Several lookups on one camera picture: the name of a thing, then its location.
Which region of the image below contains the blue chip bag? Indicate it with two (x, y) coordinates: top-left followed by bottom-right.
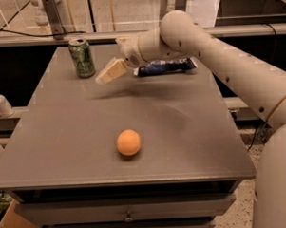
(133, 58), (196, 77)

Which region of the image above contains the black cable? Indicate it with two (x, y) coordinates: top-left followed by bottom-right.
(0, 25), (86, 40)

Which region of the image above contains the metal railing post right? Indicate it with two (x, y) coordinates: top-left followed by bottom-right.
(174, 0), (187, 11)

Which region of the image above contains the metal railing post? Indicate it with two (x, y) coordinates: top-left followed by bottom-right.
(174, 0), (187, 11)
(41, 0), (65, 40)

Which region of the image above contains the white spray bottle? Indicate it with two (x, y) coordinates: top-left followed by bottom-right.
(0, 94), (14, 117)

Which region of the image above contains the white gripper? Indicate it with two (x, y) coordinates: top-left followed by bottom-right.
(95, 35), (144, 85)

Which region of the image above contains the metal railing post left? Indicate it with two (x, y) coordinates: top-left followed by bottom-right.
(41, 0), (65, 40)

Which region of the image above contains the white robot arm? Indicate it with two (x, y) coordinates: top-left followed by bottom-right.
(96, 10), (286, 228)

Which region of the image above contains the drawer pull knob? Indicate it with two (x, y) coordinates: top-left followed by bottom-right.
(124, 212), (134, 223)

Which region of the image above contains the grey drawer cabinet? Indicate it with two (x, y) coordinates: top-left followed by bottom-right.
(0, 48), (255, 228)

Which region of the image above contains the orange fruit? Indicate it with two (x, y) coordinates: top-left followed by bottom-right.
(117, 130), (142, 157)

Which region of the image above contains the green soda can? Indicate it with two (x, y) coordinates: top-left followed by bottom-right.
(68, 38), (96, 79)

